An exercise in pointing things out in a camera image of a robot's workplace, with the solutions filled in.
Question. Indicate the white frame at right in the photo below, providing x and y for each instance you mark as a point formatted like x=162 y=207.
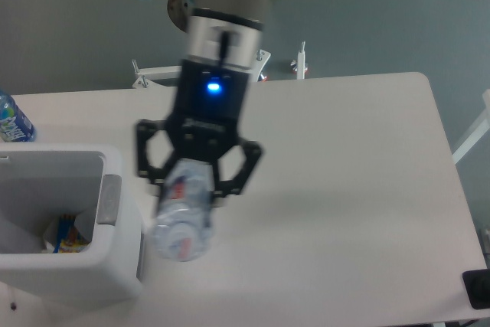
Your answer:
x=474 y=133

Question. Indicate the blue labelled water bottle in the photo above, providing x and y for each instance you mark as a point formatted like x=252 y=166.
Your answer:
x=15 y=126

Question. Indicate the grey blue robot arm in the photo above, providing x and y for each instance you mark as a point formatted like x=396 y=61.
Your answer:
x=223 y=38

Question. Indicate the white trash can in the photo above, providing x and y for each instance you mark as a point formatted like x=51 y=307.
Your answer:
x=40 y=183

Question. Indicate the white pedestal foot bracket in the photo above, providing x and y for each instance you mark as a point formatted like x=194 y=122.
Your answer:
x=299 y=66

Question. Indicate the black device at table edge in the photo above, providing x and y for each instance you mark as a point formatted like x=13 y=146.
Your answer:
x=477 y=288

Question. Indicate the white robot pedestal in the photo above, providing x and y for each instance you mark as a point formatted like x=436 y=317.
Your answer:
x=146 y=77

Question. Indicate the colourful snack wrapper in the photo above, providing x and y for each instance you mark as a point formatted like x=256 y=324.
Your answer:
x=68 y=238

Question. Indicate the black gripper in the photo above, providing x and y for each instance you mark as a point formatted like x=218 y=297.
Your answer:
x=202 y=126

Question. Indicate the crushed clear plastic bottle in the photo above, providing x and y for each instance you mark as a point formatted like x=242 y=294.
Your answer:
x=182 y=229

